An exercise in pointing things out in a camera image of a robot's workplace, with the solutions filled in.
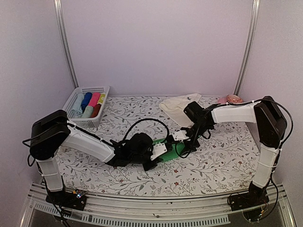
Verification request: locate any pink rolled towel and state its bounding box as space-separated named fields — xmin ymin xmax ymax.
xmin=88 ymin=92 xmax=101 ymax=107

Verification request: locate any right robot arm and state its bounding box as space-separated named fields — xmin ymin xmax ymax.
xmin=184 ymin=96 xmax=287 ymax=188

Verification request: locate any left aluminium frame post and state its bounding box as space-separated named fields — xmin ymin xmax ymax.
xmin=53 ymin=0 xmax=79 ymax=88

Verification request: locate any floral tablecloth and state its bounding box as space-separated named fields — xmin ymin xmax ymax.
xmin=56 ymin=96 xmax=259 ymax=197

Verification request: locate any front aluminium rail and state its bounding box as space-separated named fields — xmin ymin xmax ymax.
xmin=20 ymin=183 xmax=296 ymax=227

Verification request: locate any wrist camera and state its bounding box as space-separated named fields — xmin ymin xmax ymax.
xmin=172 ymin=130 xmax=189 ymax=141
xmin=150 ymin=143 xmax=168 ymax=161

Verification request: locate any sage green rolled towel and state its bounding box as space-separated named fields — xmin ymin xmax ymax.
xmin=81 ymin=105 xmax=94 ymax=118

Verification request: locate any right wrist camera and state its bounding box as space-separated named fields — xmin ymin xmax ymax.
xmin=172 ymin=130 xmax=189 ymax=141

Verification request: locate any cream white towel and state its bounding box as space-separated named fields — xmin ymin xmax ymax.
xmin=159 ymin=93 xmax=202 ymax=128

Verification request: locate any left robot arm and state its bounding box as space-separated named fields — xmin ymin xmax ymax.
xmin=30 ymin=110 xmax=164 ymax=205

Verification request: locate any white plastic basket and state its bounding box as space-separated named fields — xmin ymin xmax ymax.
xmin=62 ymin=86 xmax=110 ymax=128

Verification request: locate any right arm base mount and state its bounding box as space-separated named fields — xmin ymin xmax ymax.
xmin=227 ymin=188 xmax=269 ymax=222

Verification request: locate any light blue rolled towel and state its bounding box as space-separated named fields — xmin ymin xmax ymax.
xmin=71 ymin=93 xmax=84 ymax=117

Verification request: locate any yellow-green dotted rolled towel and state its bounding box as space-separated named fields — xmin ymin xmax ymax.
xmin=97 ymin=93 xmax=106 ymax=105

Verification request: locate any patterned small bowl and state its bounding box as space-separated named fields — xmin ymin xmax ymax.
xmin=226 ymin=94 xmax=243 ymax=104

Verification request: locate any right aluminium frame post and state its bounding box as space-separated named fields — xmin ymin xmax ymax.
xmin=234 ymin=0 xmax=260 ymax=96

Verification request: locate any pink plate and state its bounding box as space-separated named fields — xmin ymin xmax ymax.
xmin=217 ymin=97 xmax=228 ymax=104

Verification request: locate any dark blue rolled towel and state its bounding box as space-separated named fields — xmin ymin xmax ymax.
xmin=80 ymin=92 xmax=92 ymax=112

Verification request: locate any maroon rolled towel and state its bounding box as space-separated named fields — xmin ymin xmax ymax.
xmin=90 ymin=104 xmax=101 ymax=118

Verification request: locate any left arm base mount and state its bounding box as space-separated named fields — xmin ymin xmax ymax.
xmin=46 ymin=190 xmax=87 ymax=211

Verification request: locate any aluminium frame post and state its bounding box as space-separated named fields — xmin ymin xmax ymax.
xmin=234 ymin=0 xmax=260 ymax=96
xmin=53 ymin=0 xmax=79 ymax=88

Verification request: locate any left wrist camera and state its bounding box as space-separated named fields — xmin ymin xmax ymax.
xmin=150 ymin=143 xmax=168 ymax=161

